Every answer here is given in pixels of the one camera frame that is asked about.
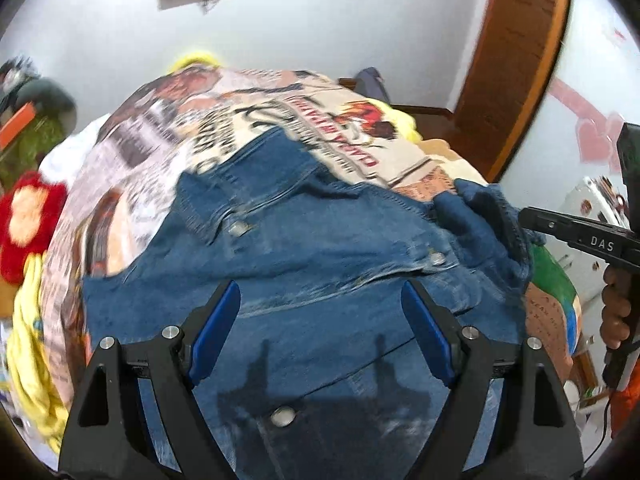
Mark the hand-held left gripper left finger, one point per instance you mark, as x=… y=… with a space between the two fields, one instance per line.
x=216 y=330

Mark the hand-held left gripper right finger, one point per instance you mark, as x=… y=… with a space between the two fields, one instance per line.
x=426 y=330

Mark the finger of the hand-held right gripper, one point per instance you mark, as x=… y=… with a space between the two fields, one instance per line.
x=547 y=222

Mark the blue denim jacket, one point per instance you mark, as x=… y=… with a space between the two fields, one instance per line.
x=325 y=240

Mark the person's right hand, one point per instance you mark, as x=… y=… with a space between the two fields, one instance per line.
x=616 y=305

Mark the white appliance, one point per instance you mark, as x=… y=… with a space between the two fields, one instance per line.
x=585 y=200

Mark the orange garment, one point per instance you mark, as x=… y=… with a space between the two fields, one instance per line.
x=627 y=410

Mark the wooden door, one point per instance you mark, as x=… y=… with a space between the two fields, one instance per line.
x=515 y=60

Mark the yellow fleece cloth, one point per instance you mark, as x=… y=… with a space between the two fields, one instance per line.
x=35 y=360

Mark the newspaper printed blanket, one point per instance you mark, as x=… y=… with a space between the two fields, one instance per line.
x=165 y=125

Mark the red plush toy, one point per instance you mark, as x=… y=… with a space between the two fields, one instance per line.
x=30 y=220

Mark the dark blue cloth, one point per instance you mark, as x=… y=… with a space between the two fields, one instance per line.
x=372 y=85

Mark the white cloth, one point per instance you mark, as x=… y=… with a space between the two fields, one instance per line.
x=75 y=147

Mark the green bag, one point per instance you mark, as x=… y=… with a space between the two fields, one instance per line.
x=30 y=155

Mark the dark grey hat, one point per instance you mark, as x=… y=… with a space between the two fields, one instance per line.
x=52 y=97

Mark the orange box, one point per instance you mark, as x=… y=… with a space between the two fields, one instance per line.
x=17 y=125

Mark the pink wall sticker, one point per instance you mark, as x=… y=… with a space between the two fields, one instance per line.
x=587 y=120

